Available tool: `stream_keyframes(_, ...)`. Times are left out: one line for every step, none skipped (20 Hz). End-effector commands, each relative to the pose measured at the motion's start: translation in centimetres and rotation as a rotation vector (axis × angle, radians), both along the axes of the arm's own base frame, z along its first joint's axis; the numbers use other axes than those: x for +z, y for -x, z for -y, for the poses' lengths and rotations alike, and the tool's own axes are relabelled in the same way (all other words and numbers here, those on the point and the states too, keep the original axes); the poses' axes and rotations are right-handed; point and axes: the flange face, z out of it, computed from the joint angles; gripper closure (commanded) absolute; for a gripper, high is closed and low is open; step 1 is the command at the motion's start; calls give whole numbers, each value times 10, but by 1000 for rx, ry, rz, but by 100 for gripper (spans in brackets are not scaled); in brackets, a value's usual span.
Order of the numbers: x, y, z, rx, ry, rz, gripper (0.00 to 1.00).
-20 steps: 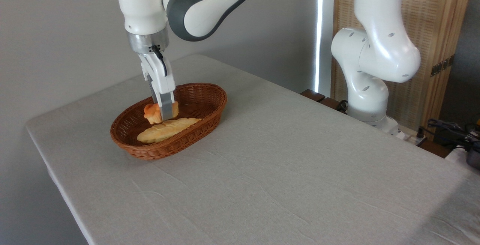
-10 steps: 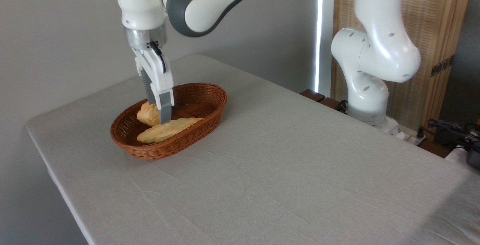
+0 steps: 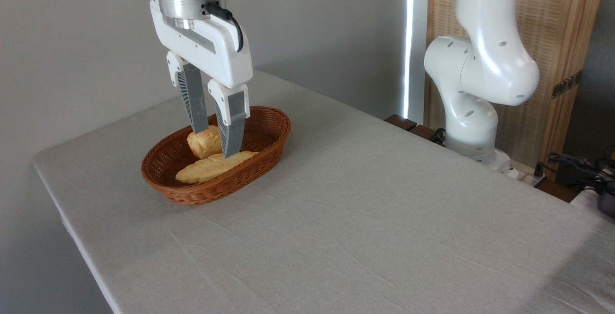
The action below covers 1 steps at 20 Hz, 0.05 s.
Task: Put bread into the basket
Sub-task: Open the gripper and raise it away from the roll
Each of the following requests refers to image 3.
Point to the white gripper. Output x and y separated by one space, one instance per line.
226 59

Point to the orange flower-shaped bread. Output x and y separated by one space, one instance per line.
204 143

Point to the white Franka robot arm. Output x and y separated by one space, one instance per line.
480 64

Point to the long pale braided bread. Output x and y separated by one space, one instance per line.
211 167

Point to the brown woven wicker basket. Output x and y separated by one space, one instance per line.
216 194

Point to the dark brown wooden block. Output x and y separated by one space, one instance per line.
425 132
400 121

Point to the grey tablecloth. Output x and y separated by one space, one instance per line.
384 232

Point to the white power strip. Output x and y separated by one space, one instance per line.
523 174

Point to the dark metal screen hinge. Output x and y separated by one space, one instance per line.
567 84

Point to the white vertical frame strip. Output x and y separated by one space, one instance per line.
415 40

